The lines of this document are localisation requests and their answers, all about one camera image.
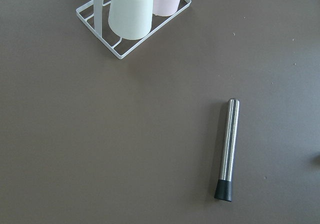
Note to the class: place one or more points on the white cup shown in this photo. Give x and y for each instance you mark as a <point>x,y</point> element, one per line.
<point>131,19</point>

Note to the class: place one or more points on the steel muddler black tip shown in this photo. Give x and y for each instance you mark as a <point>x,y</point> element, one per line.
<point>224,187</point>

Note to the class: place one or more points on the white wire cup rack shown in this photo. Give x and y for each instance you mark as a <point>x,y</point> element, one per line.
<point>91,14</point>

